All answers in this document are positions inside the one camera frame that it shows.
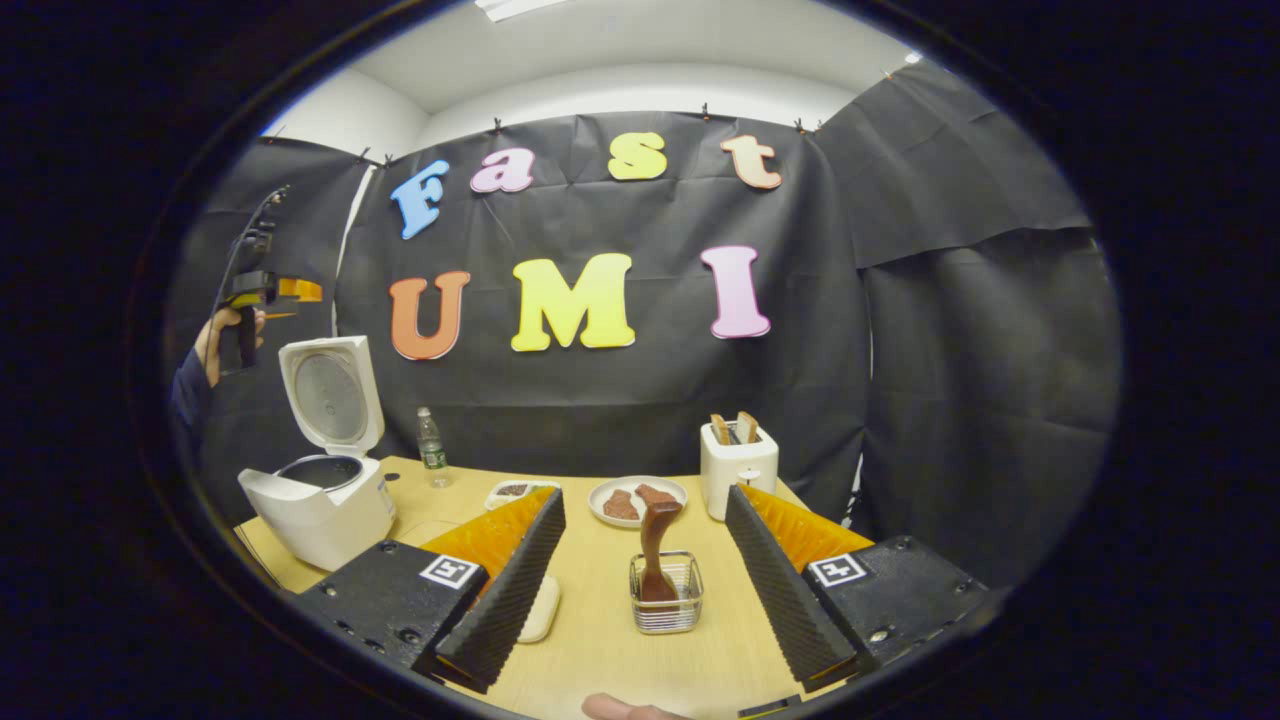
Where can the white toaster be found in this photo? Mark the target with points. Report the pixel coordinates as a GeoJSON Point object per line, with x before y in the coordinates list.
{"type": "Point", "coordinates": [740, 480]}

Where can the white round plate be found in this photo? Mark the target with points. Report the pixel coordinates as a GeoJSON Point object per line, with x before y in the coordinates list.
{"type": "Point", "coordinates": [600, 515]}

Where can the small divided condiment dish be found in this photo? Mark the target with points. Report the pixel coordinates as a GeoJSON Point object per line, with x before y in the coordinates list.
{"type": "Point", "coordinates": [515, 492]}

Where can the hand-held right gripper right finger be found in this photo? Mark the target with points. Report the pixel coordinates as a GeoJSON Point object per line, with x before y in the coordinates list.
{"type": "Point", "coordinates": [790, 600]}

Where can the long ceiling light panel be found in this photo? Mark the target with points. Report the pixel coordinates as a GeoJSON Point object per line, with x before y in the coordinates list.
{"type": "Point", "coordinates": [515, 8]}

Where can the clear container of rice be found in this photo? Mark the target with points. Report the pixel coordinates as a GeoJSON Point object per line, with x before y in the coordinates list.
{"type": "Point", "coordinates": [542, 610]}

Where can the white rice cooker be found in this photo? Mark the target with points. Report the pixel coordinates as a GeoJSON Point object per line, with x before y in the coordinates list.
{"type": "Point", "coordinates": [330, 520]}

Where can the brown wooden spoon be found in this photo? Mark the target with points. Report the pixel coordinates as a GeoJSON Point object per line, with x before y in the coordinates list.
{"type": "Point", "coordinates": [657, 545]}

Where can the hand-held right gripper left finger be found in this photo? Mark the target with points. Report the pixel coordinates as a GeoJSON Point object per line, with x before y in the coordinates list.
{"type": "Point", "coordinates": [400, 600]}

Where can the brown meat piece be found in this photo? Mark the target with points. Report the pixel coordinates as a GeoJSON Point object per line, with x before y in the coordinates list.
{"type": "Point", "coordinates": [660, 494]}
{"type": "Point", "coordinates": [620, 506]}

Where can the clear plastic water bottle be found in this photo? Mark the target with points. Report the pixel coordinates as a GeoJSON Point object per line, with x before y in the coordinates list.
{"type": "Point", "coordinates": [433, 455]}

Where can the toasted bread slice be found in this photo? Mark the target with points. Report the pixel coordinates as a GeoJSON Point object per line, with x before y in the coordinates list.
{"type": "Point", "coordinates": [747, 427]}
{"type": "Point", "coordinates": [720, 430]}

